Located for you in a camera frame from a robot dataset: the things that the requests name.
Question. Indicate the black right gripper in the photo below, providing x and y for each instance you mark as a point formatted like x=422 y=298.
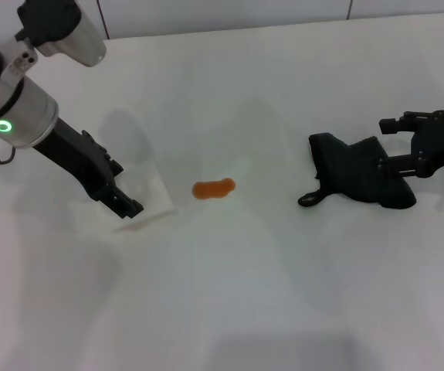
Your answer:
x=441 y=147

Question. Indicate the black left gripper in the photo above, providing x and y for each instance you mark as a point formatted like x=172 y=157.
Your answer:
x=71 y=154

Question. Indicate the white paper cup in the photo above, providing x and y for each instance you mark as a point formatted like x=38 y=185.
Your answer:
x=156 y=193

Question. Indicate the dark blue rag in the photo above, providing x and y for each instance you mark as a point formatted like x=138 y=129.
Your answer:
x=345 y=174

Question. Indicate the brown water stain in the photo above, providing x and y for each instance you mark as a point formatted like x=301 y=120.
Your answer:
x=214 y=189

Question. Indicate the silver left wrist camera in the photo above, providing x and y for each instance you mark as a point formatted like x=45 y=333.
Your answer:
x=82 y=35

